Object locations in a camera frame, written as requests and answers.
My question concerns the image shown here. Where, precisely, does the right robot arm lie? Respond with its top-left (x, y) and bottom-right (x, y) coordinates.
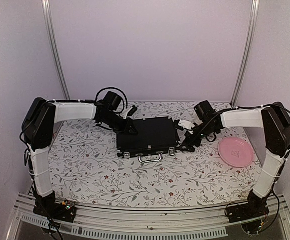
top-left (176, 101), bottom-right (290, 218)

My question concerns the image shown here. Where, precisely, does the aluminium frame post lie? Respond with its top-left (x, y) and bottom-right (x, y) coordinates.
top-left (230, 0), bottom-right (260, 107)
top-left (41, 0), bottom-right (70, 100)

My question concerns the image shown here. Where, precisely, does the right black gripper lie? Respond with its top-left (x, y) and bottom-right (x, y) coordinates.
top-left (179, 121), bottom-right (216, 153)

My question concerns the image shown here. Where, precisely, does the left aluminium frame post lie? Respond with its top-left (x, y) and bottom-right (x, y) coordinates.
top-left (41, 0), bottom-right (70, 100)

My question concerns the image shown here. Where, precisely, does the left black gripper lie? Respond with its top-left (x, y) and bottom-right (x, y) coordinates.
top-left (101, 111), bottom-right (139, 136)

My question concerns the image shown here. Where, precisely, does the pink plate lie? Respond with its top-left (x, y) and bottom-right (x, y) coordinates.
top-left (218, 137), bottom-right (254, 168)

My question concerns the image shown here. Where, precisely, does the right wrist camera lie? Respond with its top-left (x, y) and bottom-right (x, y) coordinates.
top-left (174, 120), bottom-right (196, 131)

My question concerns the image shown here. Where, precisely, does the right aluminium frame post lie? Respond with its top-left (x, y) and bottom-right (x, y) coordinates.
top-left (230, 0), bottom-right (260, 107)

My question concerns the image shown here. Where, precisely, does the floral tablecloth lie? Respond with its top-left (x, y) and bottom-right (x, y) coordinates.
top-left (31, 100), bottom-right (273, 209)

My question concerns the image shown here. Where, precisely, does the front aluminium rail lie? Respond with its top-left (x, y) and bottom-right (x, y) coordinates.
top-left (6, 194), bottom-right (290, 240)

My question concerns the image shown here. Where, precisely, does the black poker case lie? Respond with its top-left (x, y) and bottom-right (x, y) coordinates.
top-left (116, 117), bottom-right (178, 164)

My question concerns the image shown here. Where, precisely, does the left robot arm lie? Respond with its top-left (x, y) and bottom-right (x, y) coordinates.
top-left (20, 97), bottom-right (137, 198)

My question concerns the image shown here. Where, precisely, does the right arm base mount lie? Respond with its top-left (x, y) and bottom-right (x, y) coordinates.
top-left (224, 193), bottom-right (269, 235)

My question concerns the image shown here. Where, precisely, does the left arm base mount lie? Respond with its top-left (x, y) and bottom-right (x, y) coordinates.
top-left (33, 199), bottom-right (77, 223)

